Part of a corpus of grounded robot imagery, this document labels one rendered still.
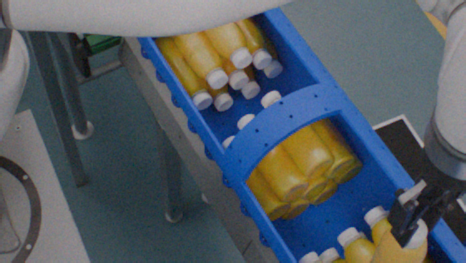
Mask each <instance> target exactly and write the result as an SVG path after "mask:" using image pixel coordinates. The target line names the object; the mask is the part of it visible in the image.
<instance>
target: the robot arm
mask: <svg viewBox="0 0 466 263"><path fill-rule="evenodd" d="M295 1H298V0H0V142H1V140H2V139H3V137H4V135H5V133H6V131H7V130H8V128H9V127H10V124H11V121H12V119H13V116H14V114H15V112H16V110H17V106H18V103H19V101H20V98H21V96H22V92H23V89H24V87H25V83H26V80H27V74H28V70H29V58H28V53H27V48H26V45H25V43H24V40H23V38H22V36H21V35H20V34H19V33H18V31H16V30H21V31H47V32H78V33H90V34H101V35H111V36H122V37H170V36H179V35H186V34H190V33H195V32H200V31H203V30H206V29H210V28H214V27H220V26H223V25H226V24H228V23H231V22H237V21H240V20H242V19H245V18H248V17H252V16H255V15H257V14H260V12H264V11H267V10H271V9H273V8H276V7H280V6H283V5H286V4H287V3H291V2H295ZM417 2H419V4H420V7H421V8H422V11H424V12H427V13H429V14H431V15H432V16H434V17H435V18H437V19H438V20H439V21H440V22H441V23H442V24H443V25H444V26H445V27H447V33H446V40H445V46H444V55H443V60H442V64H441V68H440V72H439V78H438V85H439V90H438V95H437V104H436V107H435V108H434V110H433V112H432V115H431V117H430V118H429V121H428V123H427V126H426V128H425V130H424V147H423V149H422V151H421V156H420V160H421V168H422V171H421V174H420V175H419V176H418V177H417V178H416V180H414V187H412V188H411V189H410V190H408V188H404V189H403V188H400V189H398V190H397V191H395V193H394V195H395V198H394V203H393V205H392V207H391V209H390V212H389V214H388V217H387V222H388V223H389V224H390V225H391V226H392V228H391V229H390V231H389V232H390V233H391V235H392V236H393V237H394V239H395V241H396V242H397V243H399V245H400V246H401V248H402V249H404V248H405V247H406V246H407V245H408V244H409V242H410V241H411V238H412V236H413V235H414V233H415V232H416V230H418V228H419V224H418V222H419V220H420V218H421V220H422V221H423V222H424V223H425V225H426V226H427V229H428V233H430V232H431V231H433V229H434V228H435V227H436V226H437V225H438V223H439V221H440V219H441V217H442V216H443V214H444V213H445V209H446V210H447V212H451V211H452V210H454V209H455V206H454V205H453V203H452V202H453V199H454V197H456V198H457V199H461V198H462V197H463V196H464V194H465V192H466V0H417ZM15 29H16V30H15ZM444 208H445V209H444ZM20 245H21V241H20V239H19V238H18V236H17V235H16V233H15V232H14V230H13V227H12V222H11V219H10V215H9V213H8V209H7V203H6V201H5V200H4V197H3V194H2V189H1V185H0V255H3V254H12V253H14V252H16V251H18V248H19V247H20Z"/></svg>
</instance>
